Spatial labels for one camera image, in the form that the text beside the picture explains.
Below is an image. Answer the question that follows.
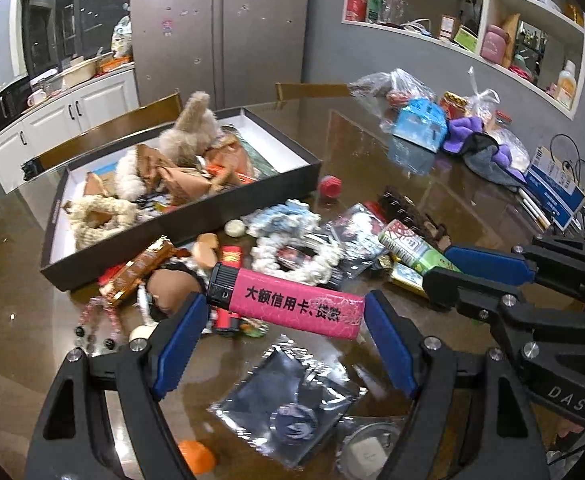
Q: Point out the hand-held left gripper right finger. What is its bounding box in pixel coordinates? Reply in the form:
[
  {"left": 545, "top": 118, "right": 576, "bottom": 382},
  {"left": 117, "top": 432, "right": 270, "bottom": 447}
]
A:
[{"left": 364, "top": 289, "right": 556, "bottom": 480}]

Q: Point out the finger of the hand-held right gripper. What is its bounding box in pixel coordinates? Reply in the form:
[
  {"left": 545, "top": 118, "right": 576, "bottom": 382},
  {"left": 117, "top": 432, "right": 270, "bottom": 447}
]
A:
[
  {"left": 423, "top": 267, "right": 585, "bottom": 361},
  {"left": 445, "top": 237, "right": 585, "bottom": 306}
]

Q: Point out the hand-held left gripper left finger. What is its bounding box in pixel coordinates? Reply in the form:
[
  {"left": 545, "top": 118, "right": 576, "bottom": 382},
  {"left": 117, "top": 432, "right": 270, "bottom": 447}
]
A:
[{"left": 25, "top": 290, "right": 210, "bottom": 480}]

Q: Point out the green and white tube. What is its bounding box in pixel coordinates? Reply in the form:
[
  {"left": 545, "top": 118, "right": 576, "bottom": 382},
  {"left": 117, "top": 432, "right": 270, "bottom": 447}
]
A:
[{"left": 377, "top": 220, "right": 461, "bottom": 277}]

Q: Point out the silver foil bag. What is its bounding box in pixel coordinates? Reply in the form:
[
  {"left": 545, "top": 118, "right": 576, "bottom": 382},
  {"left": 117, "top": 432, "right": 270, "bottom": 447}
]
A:
[{"left": 210, "top": 345, "right": 368, "bottom": 466}]

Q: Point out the large pink lighter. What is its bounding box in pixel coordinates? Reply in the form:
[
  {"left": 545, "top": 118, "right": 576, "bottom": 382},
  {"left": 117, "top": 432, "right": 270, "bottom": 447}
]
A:
[{"left": 206, "top": 262, "right": 366, "bottom": 341}]

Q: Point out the round clear lid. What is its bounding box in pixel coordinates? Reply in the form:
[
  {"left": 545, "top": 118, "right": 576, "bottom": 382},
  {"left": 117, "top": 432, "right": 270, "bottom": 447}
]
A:
[{"left": 335, "top": 417, "right": 413, "bottom": 480}]

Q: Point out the black shallow box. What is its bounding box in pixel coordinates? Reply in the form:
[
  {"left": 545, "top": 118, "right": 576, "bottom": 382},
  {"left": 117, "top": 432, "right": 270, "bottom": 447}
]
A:
[{"left": 40, "top": 106, "right": 323, "bottom": 293}]

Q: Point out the glossy wooden desktop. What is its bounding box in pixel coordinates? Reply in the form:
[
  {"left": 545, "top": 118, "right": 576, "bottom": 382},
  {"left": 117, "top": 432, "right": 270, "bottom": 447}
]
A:
[{"left": 0, "top": 95, "right": 585, "bottom": 480}]

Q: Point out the brown fuzzy ball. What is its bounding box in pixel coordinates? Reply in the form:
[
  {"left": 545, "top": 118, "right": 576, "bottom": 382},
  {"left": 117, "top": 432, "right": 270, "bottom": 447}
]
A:
[{"left": 147, "top": 267, "right": 203, "bottom": 318}]

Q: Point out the gold packet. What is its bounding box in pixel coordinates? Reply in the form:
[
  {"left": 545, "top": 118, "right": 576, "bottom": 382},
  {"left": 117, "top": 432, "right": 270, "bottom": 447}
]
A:
[{"left": 387, "top": 261, "right": 431, "bottom": 295}]

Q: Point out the white pen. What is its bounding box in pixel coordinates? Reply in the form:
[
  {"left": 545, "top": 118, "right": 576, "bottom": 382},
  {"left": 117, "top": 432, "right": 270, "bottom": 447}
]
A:
[
  {"left": 517, "top": 194, "right": 548, "bottom": 232},
  {"left": 523, "top": 187, "right": 553, "bottom": 223}
]

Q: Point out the brown snack bar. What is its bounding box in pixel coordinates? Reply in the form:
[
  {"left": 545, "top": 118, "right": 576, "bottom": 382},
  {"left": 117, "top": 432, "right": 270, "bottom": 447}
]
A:
[{"left": 100, "top": 237, "right": 176, "bottom": 306}]

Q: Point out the small peach toy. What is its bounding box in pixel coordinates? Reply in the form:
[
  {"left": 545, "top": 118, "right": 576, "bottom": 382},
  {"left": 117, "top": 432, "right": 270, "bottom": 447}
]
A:
[{"left": 195, "top": 232, "right": 220, "bottom": 271}]

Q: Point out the blue cardboard box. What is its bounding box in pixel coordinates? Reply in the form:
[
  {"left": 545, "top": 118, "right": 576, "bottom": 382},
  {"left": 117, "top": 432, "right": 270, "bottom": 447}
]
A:
[{"left": 525, "top": 145, "right": 585, "bottom": 228}]

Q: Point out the grey cloth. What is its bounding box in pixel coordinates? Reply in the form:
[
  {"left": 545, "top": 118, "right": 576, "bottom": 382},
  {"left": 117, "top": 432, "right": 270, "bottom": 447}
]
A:
[{"left": 460, "top": 132, "right": 523, "bottom": 188}]

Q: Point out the orange ball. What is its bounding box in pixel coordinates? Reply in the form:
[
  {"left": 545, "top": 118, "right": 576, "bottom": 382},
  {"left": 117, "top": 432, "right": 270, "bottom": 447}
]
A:
[{"left": 177, "top": 440, "right": 216, "bottom": 477}]

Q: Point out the red black clear packet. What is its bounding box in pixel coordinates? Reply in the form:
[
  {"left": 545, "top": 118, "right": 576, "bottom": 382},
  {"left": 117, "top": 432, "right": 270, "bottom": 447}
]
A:
[{"left": 331, "top": 203, "right": 389, "bottom": 268}]

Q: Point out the white lace scrunchie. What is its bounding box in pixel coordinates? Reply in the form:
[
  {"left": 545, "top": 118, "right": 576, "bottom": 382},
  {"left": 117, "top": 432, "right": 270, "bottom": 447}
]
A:
[{"left": 250, "top": 232, "right": 343, "bottom": 286}]

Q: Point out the purple cloth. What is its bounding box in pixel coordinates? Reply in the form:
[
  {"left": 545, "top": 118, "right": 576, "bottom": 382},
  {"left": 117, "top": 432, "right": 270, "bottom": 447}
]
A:
[{"left": 443, "top": 116, "right": 526, "bottom": 171}]

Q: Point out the clear plastic bag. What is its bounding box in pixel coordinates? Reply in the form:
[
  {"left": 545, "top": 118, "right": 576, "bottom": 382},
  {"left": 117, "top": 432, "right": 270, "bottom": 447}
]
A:
[
  {"left": 347, "top": 69, "right": 438, "bottom": 133},
  {"left": 465, "top": 66, "right": 531, "bottom": 171}
]

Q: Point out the cream fluffy scrunchie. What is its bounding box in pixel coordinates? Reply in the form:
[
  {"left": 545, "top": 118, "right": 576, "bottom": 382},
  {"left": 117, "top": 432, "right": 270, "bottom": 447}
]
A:
[{"left": 67, "top": 195, "right": 138, "bottom": 248}]

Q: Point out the blue gift bag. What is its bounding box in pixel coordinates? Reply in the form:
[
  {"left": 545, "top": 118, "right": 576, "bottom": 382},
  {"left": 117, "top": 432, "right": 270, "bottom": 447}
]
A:
[{"left": 390, "top": 97, "right": 448, "bottom": 153}]

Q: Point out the pale blue scrunchie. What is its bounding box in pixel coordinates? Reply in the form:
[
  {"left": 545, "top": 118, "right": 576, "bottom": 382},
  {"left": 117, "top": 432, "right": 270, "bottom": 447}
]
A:
[{"left": 245, "top": 200, "right": 321, "bottom": 238}]

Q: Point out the brown cardboard sheet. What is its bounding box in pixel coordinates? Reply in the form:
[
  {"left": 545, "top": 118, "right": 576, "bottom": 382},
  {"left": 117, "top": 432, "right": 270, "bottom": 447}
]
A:
[{"left": 81, "top": 162, "right": 120, "bottom": 198}]

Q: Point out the white lotion bottle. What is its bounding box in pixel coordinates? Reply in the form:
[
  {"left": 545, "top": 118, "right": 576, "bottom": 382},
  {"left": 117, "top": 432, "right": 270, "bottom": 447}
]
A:
[{"left": 555, "top": 60, "right": 578, "bottom": 108}]

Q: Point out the pink container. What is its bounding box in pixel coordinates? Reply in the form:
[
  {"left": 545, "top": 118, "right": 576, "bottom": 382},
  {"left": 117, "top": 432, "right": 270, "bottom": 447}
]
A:
[{"left": 480, "top": 25, "right": 506, "bottom": 63}]

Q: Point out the beige plush rabbit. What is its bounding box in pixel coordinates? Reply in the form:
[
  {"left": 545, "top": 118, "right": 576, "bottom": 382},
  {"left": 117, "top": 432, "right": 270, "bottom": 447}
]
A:
[{"left": 158, "top": 91, "right": 223, "bottom": 161}]

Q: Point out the wooden chair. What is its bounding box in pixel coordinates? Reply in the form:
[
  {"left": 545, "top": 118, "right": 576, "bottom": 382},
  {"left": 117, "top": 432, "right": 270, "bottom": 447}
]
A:
[
  {"left": 274, "top": 81, "right": 353, "bottom": 111},
  {"left": 22, "top": 91, "right": 183, "bottom": 181}
]

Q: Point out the white kitchen cabinet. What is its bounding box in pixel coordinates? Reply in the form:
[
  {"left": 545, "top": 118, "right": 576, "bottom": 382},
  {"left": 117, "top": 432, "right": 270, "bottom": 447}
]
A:
[{"left": 0, "top": 67, "right": 140, "bottom": 193}]

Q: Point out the beige basin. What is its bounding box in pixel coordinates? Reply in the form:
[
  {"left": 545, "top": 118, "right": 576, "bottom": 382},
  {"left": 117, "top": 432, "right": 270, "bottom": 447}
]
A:
[{"left": 60, "top": 57, "right": 98, "bottom": 88}]

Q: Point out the black microwave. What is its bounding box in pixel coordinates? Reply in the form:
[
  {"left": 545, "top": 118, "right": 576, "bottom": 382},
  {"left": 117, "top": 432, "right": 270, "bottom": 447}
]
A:
[{"left": 0, "top": 80, "right": 28, "bottom": 141}]

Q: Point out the silver double-door refrigerator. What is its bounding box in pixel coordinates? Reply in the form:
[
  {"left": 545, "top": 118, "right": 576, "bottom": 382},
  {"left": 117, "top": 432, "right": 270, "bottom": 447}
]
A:
[{"left": 130, "top": 0, "right": 313, "bottom": 111}]

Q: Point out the white plastic bag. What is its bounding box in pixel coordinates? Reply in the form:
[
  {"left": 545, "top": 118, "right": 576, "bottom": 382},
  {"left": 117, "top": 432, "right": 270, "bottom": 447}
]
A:
[{"left": 110, "top": 14, "right": 134, "bottom": 58}]

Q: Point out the dark kitchen window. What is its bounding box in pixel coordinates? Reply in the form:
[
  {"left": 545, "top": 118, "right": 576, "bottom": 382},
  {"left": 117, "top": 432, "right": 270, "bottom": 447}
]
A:
[{"left": 20, "top": 0, "right": 133, "bottom": 81}]

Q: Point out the red black bead bracelet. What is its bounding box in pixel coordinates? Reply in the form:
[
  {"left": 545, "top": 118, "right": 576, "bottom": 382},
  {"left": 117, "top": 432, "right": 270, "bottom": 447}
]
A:
[{"left": 75, "top": 295, "right": 123, "bottom": 351}]

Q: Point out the black cable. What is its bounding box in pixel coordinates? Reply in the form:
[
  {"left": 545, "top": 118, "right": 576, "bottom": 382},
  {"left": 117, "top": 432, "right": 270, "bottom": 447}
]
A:
[{"left": 550, "top": 132, "right": 585, "bottom": 221}]

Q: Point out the green frame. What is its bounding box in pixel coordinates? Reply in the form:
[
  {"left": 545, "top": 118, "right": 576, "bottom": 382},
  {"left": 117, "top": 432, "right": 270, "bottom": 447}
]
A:
[{"left": 453, "top": 27, "right": 478, "bottom": 52}]

